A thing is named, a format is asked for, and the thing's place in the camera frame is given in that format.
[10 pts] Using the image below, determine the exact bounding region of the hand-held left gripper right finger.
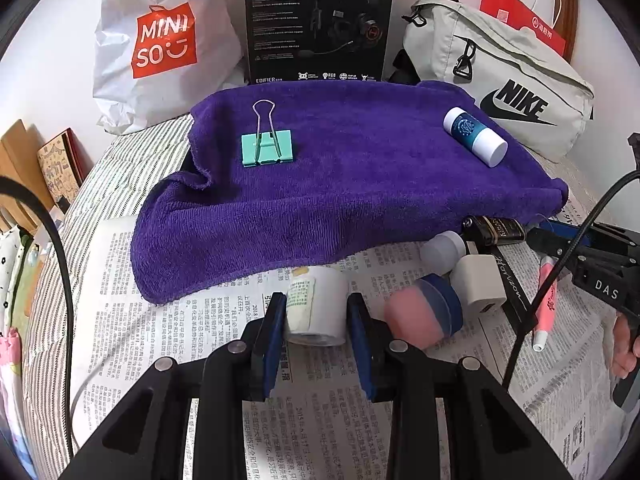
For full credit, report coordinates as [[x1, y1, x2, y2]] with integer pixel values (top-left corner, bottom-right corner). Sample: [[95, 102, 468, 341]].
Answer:
[[347, 292, 576, 480]]

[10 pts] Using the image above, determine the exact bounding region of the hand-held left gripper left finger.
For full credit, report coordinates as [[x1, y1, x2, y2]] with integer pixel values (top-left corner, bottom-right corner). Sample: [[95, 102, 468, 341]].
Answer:
[[65, 292, 289, 480]]

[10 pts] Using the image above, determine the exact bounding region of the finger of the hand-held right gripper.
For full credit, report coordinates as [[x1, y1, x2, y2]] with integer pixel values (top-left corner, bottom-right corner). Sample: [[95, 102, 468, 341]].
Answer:
[[547, 217, 640, 248], [527, 227, 632, 268]]

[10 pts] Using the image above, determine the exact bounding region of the pink tube white cap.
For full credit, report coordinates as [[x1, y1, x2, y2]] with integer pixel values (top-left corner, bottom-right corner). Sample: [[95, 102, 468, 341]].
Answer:
[[531, 255, 560, 352]]

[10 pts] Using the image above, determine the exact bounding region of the pink and blue jar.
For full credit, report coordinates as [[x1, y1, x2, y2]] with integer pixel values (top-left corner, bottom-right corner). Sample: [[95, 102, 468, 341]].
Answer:
[[384, 274, 463, 352]]

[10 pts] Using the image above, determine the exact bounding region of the translucent white bottle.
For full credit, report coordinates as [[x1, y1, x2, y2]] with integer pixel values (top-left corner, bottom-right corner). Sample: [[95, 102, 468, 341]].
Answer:
[[420, 230, 481, 277]]

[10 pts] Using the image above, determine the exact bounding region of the person's right hand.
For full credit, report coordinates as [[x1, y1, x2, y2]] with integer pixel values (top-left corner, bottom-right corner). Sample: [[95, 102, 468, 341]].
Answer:
[[612, 316, 640, 382]]

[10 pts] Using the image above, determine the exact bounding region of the black and gold box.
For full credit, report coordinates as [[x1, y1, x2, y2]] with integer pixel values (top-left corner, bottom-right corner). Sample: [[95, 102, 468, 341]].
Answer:
[[462, 215, 527, 247]]

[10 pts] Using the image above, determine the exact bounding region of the white charger plug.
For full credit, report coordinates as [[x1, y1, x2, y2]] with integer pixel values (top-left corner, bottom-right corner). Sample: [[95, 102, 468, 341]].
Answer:
[[449, 254, 508, 316]]

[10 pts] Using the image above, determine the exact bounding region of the newspaper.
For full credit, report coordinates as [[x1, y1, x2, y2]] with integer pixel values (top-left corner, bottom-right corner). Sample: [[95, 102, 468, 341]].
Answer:
[[70, 215, 640, 480]]

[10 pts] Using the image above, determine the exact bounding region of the blue and white bottle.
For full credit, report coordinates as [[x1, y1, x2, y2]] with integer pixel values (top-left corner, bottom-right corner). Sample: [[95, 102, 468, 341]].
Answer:
[[443, 106, 509, 168]]

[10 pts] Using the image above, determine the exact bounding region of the purple towel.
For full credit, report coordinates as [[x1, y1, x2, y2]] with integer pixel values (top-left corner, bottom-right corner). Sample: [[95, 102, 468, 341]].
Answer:
[[131, 80, 570, 306]]

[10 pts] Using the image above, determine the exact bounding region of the grey waist bag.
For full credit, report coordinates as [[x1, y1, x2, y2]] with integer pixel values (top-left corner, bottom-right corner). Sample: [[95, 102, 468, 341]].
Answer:
[[400, 0, 596, 163]]

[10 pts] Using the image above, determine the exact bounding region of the teal binder clip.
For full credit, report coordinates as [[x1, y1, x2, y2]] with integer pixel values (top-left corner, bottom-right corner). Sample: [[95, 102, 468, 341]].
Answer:
[[240, 100, 296, 167]]

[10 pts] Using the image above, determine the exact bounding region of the red paper bag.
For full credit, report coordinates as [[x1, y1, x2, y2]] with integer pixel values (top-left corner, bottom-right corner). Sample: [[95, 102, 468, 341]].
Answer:
[[479, 0, 571, 61]]

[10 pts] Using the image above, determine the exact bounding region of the pastel printed cloth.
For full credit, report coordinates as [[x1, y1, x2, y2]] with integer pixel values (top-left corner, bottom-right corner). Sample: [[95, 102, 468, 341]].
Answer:
[[0, 327, 31, 461]]

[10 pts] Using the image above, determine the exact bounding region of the kraft notebook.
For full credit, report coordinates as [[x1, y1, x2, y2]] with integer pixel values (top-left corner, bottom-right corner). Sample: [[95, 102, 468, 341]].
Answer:
[[36, 129, 86, 211]]

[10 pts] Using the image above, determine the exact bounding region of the white shopping bag orange logo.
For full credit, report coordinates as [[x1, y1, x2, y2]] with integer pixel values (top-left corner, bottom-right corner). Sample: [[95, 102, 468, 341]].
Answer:
[[92, 0, 246, 136]]

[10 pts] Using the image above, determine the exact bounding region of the black headset box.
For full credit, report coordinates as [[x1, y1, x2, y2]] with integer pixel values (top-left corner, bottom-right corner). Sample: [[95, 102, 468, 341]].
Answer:
[[243, 0, 397, 86]]

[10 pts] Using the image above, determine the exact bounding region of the black cable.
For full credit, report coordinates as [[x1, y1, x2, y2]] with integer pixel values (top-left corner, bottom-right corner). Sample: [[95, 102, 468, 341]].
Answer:
[[0, 176, 101, 456], [501, 170, 640, 392]]

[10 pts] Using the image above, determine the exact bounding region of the brown wooden frame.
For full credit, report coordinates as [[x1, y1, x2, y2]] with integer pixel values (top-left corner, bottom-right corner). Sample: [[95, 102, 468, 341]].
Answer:
[[552, 0, 581, 61]]

